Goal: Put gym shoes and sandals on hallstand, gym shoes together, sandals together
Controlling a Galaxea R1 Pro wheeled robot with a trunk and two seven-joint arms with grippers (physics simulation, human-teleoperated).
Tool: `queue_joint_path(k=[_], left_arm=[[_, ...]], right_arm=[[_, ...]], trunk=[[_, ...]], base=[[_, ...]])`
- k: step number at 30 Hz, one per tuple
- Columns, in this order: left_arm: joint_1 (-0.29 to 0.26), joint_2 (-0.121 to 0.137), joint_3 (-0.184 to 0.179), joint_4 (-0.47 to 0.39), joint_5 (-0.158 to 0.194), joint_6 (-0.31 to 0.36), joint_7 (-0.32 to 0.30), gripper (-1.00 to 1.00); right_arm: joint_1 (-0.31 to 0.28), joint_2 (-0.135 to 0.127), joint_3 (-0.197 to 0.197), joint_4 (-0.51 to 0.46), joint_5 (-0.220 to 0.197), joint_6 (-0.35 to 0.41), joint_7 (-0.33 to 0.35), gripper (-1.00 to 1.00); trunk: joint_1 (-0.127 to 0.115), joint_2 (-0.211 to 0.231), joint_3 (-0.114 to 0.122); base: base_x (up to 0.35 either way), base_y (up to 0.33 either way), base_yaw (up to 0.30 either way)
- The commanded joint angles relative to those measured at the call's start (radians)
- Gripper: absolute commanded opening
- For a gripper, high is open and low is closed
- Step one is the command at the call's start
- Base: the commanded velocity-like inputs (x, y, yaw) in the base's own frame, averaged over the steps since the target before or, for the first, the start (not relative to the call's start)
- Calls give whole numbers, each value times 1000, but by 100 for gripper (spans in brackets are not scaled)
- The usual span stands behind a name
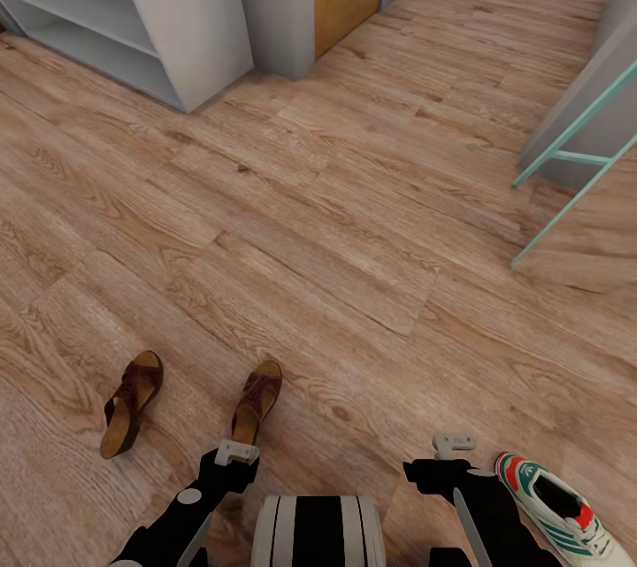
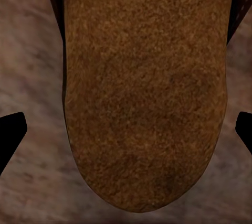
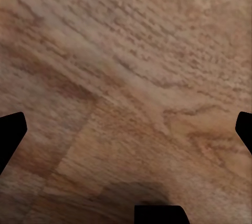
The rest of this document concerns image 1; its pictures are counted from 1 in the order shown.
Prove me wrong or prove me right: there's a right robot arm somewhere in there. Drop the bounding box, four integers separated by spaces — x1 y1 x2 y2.
403 433 562 567

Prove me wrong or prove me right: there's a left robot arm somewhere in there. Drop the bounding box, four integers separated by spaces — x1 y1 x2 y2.
108 441 259 567

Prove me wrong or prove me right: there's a gym shoe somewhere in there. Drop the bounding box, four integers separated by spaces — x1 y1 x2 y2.
495 451 637 567

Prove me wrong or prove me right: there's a sandal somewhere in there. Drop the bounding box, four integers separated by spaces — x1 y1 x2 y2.
99 350 164 459
231 361 282 446

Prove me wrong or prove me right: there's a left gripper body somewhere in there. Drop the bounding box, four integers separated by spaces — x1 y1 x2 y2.
198 453 250 499

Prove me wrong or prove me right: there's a robot trunk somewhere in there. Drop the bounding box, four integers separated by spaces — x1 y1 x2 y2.
250 496 387 567

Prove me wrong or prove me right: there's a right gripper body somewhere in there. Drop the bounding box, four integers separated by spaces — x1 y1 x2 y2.
414 459 470 502

